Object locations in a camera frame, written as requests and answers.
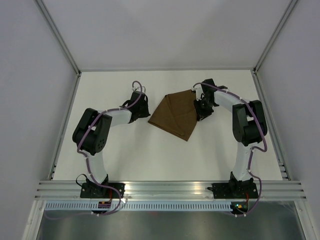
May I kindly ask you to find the right aluminium frame post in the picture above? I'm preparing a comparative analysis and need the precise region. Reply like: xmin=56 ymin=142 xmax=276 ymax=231
xmin=251 ymin=0 xmax=300 ymax=75

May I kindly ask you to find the brown cloth napkin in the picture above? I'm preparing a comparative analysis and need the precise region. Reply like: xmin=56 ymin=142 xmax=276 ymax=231
xmin=148 ymin=89 xmax=197 ymax=142

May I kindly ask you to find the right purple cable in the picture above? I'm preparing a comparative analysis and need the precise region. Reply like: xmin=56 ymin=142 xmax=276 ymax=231
xmin=192 ymin=82 xmax=268 ymax=218

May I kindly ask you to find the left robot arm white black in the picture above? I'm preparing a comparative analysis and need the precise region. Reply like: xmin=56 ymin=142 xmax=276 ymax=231
xmin=72 ymin=91 xmax=150 ymax=198

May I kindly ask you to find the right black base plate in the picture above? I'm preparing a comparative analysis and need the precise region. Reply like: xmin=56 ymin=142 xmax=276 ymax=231
xmin=211 ymin=182 xmax=259 ymax=199

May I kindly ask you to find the left aluminium frame post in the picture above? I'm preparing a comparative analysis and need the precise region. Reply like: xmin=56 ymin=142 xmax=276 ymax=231
xmin=34 ymin=0 xmax=81 ymax=76

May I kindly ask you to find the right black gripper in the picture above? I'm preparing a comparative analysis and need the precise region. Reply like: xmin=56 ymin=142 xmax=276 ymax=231
xmin=193 ymin=97 xmax=215 ymax=122

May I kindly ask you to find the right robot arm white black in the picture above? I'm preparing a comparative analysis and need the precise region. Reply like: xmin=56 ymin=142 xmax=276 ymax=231
xmin=192 ymin=78 xmax=268 ymax=199

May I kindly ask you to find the purple cable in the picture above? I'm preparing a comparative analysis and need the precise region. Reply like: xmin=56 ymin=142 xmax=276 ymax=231
xmin=192 ymin=82 xmax=268 ymax=218
xmin=44 ymin=80 xmax=148 ymax=221

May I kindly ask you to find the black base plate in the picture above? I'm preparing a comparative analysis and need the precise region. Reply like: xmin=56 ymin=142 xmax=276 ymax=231
xmin=79 ymin=182 xmax=125 ymax=200
xmin=211 ymin=182 xmax=259 ymax=199

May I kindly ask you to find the white slotted cable duct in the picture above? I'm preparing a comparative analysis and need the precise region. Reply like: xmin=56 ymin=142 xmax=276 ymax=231
xmin=44 ymin=200 xmax=232 ymax=212

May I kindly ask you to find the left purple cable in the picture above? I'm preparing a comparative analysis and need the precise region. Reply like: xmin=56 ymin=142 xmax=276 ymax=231
xmin=44 ymin=80 xmax=148 ymax=221

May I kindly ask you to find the aluminium frame post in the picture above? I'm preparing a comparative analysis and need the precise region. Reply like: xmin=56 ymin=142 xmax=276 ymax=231
xmin=251 ymin=0 xmax=300 ymax=75
xmin=34 ymin=0 xmax=81 ymax=76

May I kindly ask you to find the aluminium front rail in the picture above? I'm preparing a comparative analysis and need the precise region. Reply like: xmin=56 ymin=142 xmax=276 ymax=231
xmin=33 ymin=180 xmax=307 ymax=201

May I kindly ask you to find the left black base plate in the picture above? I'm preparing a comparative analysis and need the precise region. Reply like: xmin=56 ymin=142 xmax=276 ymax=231
xmin=79 ymin=182 xmax=125 ymax=200

